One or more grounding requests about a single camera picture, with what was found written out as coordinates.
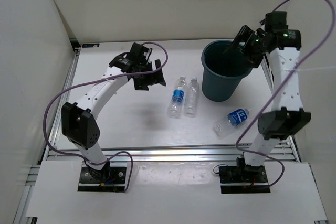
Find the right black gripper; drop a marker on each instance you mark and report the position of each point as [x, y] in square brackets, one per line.
[247, 34]

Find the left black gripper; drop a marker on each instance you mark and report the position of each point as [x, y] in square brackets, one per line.
[154, 78]

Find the clear bottle blue label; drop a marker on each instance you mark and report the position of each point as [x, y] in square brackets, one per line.
[174, 109]

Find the crushed bottle blue label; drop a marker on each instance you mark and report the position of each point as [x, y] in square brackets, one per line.
[230, 123]

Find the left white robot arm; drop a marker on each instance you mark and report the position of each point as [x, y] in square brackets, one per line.
[79, 119]

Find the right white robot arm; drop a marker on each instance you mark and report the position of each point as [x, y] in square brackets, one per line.
[281, 46]

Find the dark teal plastic bin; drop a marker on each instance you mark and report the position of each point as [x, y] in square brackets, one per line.
[223, 70]

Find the clear bottle no label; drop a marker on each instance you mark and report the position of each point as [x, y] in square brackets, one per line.
[191, 98]

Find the left blue sticker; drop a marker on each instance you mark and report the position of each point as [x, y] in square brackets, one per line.
[90, 45]

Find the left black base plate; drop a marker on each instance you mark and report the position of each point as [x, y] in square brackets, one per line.
[109, 180]

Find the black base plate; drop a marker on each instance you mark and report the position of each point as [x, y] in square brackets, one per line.
[109, 180]
[242, 178]

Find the aluminium front rail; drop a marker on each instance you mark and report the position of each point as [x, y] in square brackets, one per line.
[221, 153]

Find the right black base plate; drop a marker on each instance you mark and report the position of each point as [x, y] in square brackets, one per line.
[242, 178]

